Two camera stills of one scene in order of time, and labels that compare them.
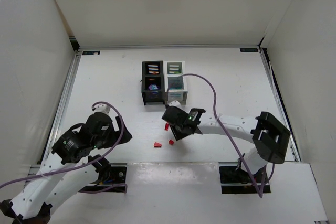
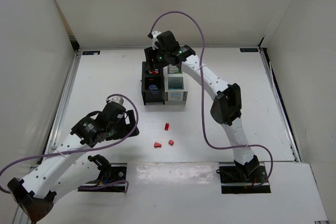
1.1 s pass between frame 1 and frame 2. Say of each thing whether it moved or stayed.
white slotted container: stayed
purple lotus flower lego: stayed
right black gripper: moved
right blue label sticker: stayed
